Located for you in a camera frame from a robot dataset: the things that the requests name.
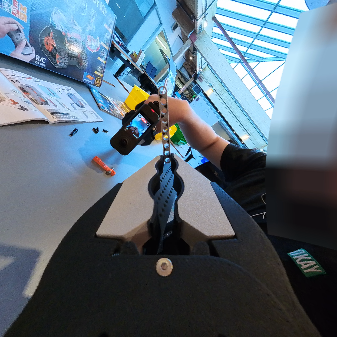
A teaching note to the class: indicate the orange toy beam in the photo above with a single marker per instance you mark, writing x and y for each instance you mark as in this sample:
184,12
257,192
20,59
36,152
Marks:
103,165

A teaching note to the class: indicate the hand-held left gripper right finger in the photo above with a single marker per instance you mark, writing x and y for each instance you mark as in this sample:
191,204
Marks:
205,208

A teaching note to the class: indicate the grey desk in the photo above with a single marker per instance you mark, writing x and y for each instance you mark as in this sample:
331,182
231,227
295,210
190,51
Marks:
52,179

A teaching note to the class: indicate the person's black shirt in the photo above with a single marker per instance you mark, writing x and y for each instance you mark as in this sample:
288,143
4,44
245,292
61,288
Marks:
242,168

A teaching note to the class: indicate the blue toy kit box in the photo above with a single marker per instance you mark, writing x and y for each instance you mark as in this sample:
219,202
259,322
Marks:
60,39

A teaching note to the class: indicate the black perforated toy panel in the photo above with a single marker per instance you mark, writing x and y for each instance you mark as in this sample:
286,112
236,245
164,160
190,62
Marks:
163,194

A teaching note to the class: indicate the grey perforated toy beam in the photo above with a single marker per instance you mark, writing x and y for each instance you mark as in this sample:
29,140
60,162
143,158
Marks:
164,123

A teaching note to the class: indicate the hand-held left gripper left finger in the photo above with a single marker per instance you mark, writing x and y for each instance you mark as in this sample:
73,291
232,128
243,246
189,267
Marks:
129,208

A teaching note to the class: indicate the small colourful booklet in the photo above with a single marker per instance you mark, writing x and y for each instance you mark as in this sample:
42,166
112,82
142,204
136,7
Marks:
110,102

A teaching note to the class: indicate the green storage bin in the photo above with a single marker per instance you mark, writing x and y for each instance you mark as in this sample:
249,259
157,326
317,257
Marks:
179,137

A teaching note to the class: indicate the open instruction manual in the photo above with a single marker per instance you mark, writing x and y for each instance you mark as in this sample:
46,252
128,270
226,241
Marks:
39,100

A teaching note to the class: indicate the background wooden table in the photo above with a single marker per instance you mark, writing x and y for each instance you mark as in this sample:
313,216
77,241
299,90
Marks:
129,56

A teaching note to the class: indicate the person's right forearm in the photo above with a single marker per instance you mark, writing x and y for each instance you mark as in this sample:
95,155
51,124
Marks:
202,137

